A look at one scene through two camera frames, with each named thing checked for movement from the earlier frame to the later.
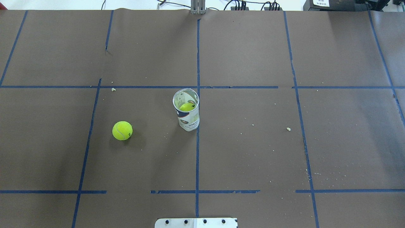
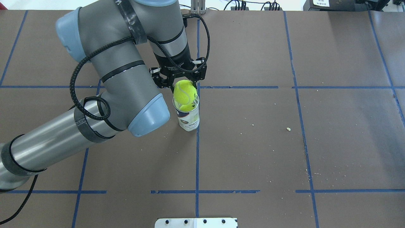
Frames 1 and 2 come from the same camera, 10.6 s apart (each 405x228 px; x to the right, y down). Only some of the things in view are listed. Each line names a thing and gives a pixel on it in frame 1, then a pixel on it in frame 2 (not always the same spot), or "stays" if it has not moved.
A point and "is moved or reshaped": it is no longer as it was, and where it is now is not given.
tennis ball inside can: x=187 y=106 stays
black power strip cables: x=267 y=6 stays
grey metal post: x=198 y=7 stays
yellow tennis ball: x=122 y=130 is moved or reshaped
